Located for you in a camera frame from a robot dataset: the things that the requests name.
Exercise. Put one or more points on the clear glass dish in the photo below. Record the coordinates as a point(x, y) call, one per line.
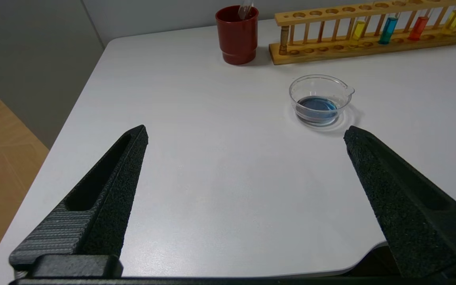
point(319, 103)

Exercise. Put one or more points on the dark red cup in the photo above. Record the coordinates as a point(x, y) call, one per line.
point(238, 39)

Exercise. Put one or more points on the wooden test tube rack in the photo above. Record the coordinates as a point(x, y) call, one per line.
point(370, 45)

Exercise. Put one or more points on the yellow pigment test tube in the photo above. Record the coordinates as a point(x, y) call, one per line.
point(358, 29)
point(452, 21)

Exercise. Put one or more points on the red pigment test tube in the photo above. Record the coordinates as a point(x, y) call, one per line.
point(418, 28)
point(242, 12)

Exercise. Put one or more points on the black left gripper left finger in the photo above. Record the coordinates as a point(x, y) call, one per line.
point(101, 209)

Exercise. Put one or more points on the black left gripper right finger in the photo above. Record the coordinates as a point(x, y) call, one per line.
point(410, 209)

